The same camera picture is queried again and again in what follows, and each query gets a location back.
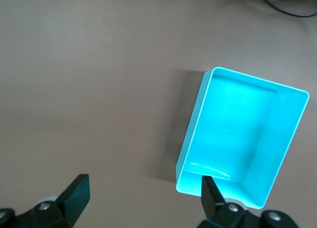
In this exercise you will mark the teal plastic bin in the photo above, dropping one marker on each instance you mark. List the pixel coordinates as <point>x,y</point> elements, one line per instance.
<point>235,126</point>

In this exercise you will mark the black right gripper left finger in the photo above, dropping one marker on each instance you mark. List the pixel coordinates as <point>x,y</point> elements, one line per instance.
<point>71,203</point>

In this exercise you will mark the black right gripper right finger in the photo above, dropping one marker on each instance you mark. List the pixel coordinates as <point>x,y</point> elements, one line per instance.
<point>213,203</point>

